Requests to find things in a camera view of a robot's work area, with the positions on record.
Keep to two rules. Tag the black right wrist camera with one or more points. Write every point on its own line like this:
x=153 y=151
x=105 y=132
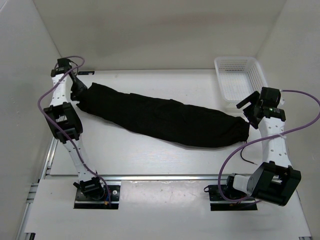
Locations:
x=270 y=97

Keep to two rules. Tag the black label sticker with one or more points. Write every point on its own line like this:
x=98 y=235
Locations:
x=86 y=73

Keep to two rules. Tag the black trousers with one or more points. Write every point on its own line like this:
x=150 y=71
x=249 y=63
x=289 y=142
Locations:
x=164 y=119

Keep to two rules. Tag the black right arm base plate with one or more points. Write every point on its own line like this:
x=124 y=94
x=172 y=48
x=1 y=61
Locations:
x=219 y=204

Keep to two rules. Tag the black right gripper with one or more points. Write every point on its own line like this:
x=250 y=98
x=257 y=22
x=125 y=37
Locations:
x=253 y=99

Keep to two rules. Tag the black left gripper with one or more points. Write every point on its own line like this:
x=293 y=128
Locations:
x=81 y=88

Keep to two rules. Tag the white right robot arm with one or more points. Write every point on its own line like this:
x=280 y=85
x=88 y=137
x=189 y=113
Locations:
x=275 y=180

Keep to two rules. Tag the aluminium front rail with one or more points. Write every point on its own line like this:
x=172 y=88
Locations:
x=70 y=179

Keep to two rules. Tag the white perforated plastic basket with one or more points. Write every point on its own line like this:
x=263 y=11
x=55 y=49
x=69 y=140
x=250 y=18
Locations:
x=238 y=77

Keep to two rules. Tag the aluminium rail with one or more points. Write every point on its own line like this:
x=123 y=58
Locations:
x=70 y=179
x=50 y=162

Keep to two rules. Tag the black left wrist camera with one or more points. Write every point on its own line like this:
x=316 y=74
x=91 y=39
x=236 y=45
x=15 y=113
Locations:
x=63 y=65

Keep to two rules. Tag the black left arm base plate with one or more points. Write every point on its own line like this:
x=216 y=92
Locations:
x=102 y=202

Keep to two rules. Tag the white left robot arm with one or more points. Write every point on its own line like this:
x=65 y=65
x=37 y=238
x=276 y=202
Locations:
x=66 y=127

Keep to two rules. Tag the aluminium left side rail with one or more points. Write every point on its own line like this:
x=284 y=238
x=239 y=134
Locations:
x=50 y=162

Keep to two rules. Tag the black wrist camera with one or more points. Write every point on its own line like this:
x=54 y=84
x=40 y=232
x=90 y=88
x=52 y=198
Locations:
x=63 y=65
x=270 y=97

